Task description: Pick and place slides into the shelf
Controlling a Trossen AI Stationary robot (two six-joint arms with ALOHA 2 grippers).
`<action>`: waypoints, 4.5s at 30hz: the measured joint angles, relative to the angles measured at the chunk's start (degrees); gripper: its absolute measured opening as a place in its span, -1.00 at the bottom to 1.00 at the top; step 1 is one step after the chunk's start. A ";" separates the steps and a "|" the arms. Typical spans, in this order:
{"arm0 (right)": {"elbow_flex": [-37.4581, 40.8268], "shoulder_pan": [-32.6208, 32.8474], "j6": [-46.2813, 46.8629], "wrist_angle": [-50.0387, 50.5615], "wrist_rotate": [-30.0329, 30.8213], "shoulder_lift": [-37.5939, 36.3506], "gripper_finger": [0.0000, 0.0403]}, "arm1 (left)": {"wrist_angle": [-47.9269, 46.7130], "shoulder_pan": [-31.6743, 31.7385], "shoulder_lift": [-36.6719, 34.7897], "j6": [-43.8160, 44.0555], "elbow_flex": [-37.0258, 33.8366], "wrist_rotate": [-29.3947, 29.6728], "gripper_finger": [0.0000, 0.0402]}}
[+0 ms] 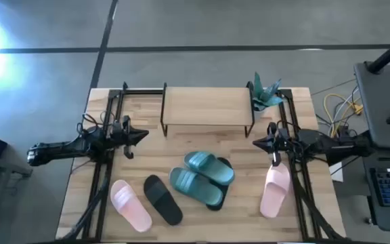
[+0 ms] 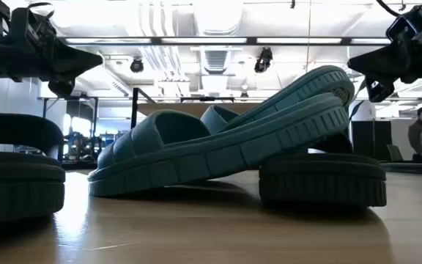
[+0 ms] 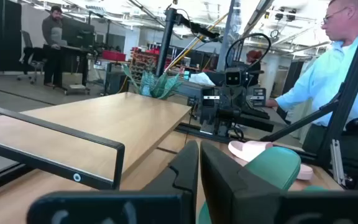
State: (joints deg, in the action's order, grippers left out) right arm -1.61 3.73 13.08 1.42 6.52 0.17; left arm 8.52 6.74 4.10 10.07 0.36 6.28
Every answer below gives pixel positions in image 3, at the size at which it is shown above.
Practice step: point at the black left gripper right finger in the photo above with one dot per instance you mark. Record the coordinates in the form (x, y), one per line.
(225, 186)

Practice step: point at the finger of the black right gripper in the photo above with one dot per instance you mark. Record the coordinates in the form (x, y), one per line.
(225, 98)
(239, 98)

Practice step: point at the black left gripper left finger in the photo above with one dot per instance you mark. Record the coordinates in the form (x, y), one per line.
(185, 174)

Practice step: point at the pink rubber slide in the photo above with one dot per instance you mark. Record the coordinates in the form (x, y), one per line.
(249, 149)

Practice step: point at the green rubber slide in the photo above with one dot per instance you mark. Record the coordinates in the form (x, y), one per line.
(314, 188)
(275, 165)

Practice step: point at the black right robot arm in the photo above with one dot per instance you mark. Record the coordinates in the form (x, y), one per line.
(253, 123)

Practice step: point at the white plastic bag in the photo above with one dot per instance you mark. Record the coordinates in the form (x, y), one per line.
(201, 79)

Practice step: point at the person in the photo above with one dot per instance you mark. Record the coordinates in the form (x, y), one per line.
(325, 74)
(253, 57)
(52, 31)

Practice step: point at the snake plant in white pot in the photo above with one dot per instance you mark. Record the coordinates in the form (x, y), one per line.
(157, 85)

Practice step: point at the grey building column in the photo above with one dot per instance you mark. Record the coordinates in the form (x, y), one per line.
(228, 31)

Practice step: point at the black pole with boom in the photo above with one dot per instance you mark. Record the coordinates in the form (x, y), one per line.
(166, 43)

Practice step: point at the parts rack with red bins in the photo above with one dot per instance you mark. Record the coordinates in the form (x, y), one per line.
(143, 63)

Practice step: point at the black cabinet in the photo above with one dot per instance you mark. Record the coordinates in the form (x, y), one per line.
(115, 81)

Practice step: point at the red storage bin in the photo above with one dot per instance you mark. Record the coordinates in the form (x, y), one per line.
(113, 55)

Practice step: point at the black standing desk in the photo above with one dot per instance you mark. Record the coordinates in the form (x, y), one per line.
(70, 51)

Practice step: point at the black computer monitor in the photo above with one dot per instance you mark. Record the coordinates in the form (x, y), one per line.
(78, 32)

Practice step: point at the black office chair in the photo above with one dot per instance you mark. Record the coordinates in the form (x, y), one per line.
(30, 56)

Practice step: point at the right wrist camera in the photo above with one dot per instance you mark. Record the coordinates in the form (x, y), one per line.
(232, 77)

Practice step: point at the wooden shelf with black frame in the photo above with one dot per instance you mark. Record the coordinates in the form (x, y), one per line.
(104, 124)

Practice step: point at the silver metal bracket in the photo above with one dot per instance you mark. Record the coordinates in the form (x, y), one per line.
(337, 161)

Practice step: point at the black aluminium rig frame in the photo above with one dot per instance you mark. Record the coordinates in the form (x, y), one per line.
(353, 77)

